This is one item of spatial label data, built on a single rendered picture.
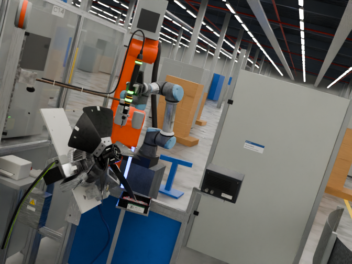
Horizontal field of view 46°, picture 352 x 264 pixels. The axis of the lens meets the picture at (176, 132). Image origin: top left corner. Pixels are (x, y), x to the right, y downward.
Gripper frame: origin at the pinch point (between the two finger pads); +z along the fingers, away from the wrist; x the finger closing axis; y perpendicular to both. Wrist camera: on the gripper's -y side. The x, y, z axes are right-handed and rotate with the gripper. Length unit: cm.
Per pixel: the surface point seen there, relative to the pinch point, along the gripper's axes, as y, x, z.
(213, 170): 43, -63, -32
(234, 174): 42, -77, -37
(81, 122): 27.6, 11.3, 29.9
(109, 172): 60, 0, -4
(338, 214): 77, -176, -185
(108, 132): 34.2, 6.2, -0.2
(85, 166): 55, 7, 21
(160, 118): 123, 203, -792
